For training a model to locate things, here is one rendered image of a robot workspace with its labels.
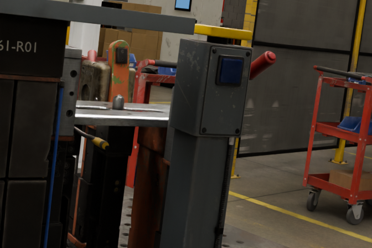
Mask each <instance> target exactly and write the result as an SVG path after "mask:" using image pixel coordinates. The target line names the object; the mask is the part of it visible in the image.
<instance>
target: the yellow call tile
mask: <svg viewBox="0 0 372 248"><path fill-rule="evenodd" d="M194 34H200V35H207V40H206V41H207V42H210V43H218V44H228V38H230V39H240V40H251V37H252V32H251V31H249V30H241V29H234V28H227V27H218V26H213V25H203V24H195V28H194Z"/></svg>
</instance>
